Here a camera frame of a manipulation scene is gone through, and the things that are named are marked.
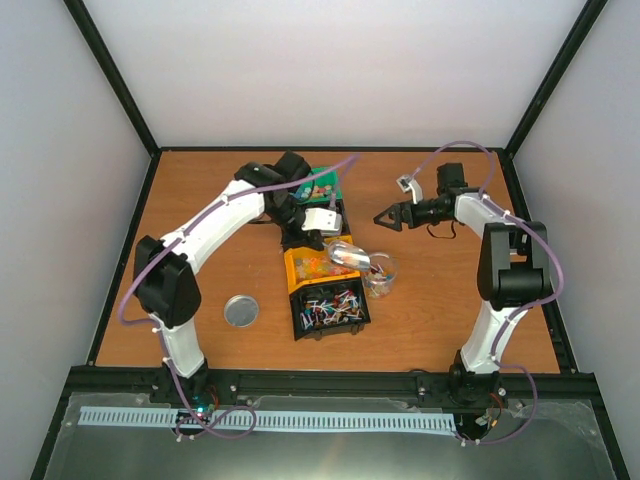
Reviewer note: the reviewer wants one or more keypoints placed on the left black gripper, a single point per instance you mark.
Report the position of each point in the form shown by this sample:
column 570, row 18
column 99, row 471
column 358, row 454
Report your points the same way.
column 308, row 240

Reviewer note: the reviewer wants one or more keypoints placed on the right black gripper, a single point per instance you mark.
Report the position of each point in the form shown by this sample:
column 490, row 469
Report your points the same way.
column 397, row 216

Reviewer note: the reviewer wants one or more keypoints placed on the black popsicle candy bin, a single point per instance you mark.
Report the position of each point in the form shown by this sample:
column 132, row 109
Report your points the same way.
column 337, row 205

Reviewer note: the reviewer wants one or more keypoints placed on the metal scoop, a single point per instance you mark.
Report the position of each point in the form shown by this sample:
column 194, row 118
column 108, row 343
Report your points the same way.
column 349, row 256

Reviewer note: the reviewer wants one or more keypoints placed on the clear plastic jar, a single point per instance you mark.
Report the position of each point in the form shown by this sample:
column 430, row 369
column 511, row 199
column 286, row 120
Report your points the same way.
column 379, row 280

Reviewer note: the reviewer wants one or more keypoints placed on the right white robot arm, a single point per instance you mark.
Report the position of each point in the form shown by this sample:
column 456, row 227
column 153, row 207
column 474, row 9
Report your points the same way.
column 513, row 271

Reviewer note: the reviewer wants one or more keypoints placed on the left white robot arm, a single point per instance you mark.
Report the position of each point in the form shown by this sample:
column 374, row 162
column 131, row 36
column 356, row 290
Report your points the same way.
column 165, row 269

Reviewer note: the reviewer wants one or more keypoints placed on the yellow star candy bin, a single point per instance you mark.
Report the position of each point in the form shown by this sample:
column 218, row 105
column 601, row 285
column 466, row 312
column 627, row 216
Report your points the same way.
column 306, row 267

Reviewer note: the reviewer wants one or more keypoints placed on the green candy bin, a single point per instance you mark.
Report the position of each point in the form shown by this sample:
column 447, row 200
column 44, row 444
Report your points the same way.
column 319, row 190

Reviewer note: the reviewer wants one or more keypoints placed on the black lollipop bin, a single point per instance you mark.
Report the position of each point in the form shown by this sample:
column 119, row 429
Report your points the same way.
column 329, row 308

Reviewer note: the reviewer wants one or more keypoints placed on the round metal lid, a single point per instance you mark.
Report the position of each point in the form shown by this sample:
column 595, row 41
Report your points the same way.
column 241, row 311

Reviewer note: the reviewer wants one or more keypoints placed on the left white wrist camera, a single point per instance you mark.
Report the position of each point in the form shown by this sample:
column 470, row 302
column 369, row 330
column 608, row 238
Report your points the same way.
column 327, row 222

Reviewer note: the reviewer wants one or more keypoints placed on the light blue cable duct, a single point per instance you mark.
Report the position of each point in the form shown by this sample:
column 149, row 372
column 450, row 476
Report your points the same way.
column 273, row 421

